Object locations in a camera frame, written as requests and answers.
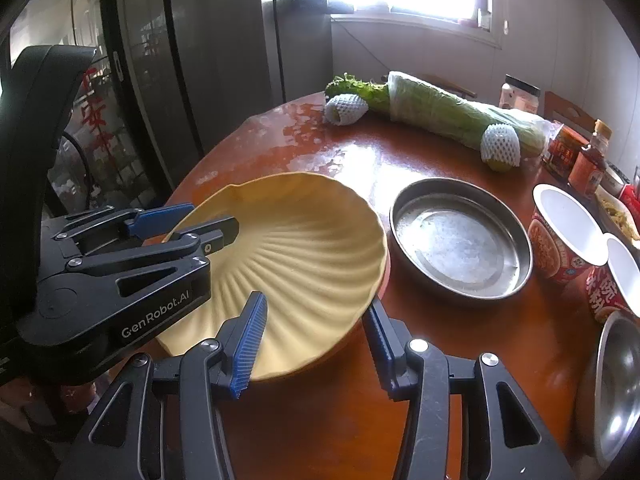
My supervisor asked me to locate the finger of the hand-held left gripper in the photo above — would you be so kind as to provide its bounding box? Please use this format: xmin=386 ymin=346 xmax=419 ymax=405
xmin=50 ymin=202 xmax=197 ymax=256
xmin=65 ymin=216 xmax=241 ymax=306

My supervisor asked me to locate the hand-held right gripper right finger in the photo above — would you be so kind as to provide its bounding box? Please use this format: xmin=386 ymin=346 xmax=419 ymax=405
xmin=362 ymin=300 xmax=576 ymax=480

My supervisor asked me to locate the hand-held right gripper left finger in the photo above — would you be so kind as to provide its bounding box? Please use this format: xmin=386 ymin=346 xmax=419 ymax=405
xmin=52 ymin=290 xmax=271 ymax=480

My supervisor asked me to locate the yellow shell-shaped plate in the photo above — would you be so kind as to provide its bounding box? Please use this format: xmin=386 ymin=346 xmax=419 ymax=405
xmin=155 ymin=171 xmax=390 ymax=382

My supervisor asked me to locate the red paper noodle bowl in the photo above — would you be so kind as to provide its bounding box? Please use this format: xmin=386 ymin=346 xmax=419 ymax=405
xmin=586 ymin=234 xmax=640 ymax=323
xmin=527 ymin=183 xmax=610 ymax=287

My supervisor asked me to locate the round steel plate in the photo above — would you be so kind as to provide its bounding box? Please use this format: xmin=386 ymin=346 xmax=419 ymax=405
xmin=389 ymin=178 xmax=535 ymax=301

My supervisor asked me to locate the glass door with red decal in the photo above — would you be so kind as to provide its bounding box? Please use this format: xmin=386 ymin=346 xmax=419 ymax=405
xmin=10 ymin=0 xmax=121 ymax=211

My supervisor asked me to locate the grey refrigerator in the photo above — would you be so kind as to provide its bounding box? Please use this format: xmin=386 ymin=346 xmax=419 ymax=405
xmin=97 ymin=0 xmax=286 ymax=203

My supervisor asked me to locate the white foam net sleeve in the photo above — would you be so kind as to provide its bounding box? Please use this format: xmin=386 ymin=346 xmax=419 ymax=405
xmin=324 ymin=94 xmax=369 ymax=127
xmin=480 ymin=124 xmax=522 ymax=168

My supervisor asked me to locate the green leaf lettuce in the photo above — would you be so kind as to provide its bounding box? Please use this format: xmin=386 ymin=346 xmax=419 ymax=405
xmin=325 ymin=74 xmax=391 ymax=113

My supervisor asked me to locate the large steel bowl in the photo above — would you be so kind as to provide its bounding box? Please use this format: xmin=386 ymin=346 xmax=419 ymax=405
xmin=575 ymin=310 xmax=640 ymax=468

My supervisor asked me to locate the plastic-wrapped napa cabbage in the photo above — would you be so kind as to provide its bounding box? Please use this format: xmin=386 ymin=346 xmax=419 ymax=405
xmin=387 ymin=71 xmax=551 ymax=158

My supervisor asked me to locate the red label sauce jar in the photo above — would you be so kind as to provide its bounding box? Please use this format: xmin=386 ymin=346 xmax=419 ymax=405
xmin=542 ymin=122 xmax=591 ymax=178

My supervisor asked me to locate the orange cap sauce bottle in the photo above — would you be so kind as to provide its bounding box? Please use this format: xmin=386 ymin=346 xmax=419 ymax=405
xmin=567 ymin=119 xmax=613 ymax=198

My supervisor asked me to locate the white dish of stir-fry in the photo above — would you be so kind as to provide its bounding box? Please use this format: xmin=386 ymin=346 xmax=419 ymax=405
xmin=595 ymin=195 xmax=640 ymax=248

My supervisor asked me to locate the glass jar with black lid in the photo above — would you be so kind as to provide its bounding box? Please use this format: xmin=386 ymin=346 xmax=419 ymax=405
xmin=499 ymin=74 xmax=542 ymax=115

